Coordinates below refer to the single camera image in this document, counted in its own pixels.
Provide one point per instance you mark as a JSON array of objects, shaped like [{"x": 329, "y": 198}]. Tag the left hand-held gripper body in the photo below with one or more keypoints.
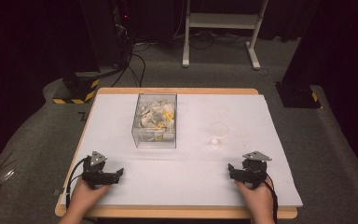
[{"x": 99, "y": 177}]

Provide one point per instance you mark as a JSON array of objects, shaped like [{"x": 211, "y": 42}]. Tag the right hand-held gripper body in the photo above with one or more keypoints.
[{"x": 251, "y": 174}]

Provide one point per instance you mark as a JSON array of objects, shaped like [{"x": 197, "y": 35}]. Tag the clear acrylic drawer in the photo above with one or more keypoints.
[{"x": 155, "y": 145}]

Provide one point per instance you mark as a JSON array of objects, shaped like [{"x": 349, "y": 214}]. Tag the clear acrylic drawer case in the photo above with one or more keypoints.
[{"x": 136, "y": 109}]

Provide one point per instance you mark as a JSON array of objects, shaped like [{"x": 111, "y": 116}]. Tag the person's left hand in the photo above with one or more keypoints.
[{"x": 85, "y": 197}]

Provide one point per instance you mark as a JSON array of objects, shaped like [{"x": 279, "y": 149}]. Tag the person's right hand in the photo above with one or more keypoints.
[{"x": 261, "y": 200}]

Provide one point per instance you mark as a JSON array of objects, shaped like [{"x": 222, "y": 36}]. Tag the white table mat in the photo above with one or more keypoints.
[{"x": 199, "y": 174}]

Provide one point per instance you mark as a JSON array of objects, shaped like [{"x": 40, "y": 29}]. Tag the clear plastic cup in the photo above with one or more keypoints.
[{"x": 219, "y": 130}]

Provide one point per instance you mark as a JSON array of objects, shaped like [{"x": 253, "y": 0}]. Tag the pile of tea bags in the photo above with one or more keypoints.
[{"x": 150, "y": 118}]

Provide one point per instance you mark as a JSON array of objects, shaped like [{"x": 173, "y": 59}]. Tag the wooden table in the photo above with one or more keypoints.
[{"x": 167, "y": 213}]

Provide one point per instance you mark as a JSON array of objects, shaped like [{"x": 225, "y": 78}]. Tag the black equipment rack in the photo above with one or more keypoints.
[{"x": 122, "y": 31}]

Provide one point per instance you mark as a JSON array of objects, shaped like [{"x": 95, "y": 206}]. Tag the white metal stand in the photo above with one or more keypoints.
[{"x": 223, "y": 21}]

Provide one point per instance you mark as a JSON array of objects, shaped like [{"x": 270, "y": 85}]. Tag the black post with striped base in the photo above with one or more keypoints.
[{"x": 84, "y": 90}]

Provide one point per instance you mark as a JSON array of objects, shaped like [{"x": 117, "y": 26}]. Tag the black post base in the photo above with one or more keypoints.
[{"x": 298, "y": 96}]

